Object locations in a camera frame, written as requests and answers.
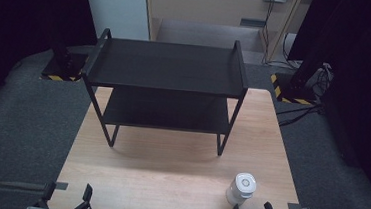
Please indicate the white plastic bottle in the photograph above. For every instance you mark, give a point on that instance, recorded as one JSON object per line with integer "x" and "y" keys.
{"x": 241, "y": 189}

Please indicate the black two-tier metal shelf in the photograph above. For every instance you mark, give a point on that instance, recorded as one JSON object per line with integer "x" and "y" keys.
{"x": 169, "y": 66}

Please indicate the black stand with striped base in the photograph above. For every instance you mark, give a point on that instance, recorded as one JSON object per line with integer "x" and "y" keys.
{"x": 296, "y": 88}
{"x": 65, "y": 63}

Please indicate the dark curtain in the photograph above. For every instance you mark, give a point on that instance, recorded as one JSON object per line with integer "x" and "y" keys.
{"x": 30, "y": 15}
{"x": 359, "y": 81}

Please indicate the leaning wooden plank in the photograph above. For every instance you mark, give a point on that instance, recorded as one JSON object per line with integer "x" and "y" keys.
{"x": 284, "y": 27}

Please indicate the white upright panel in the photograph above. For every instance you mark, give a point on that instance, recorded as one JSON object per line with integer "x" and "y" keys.
{"x": 119, "y": 7}

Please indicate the grey tape on wall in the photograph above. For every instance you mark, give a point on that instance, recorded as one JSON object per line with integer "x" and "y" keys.
{"x": 252, "y": 23}

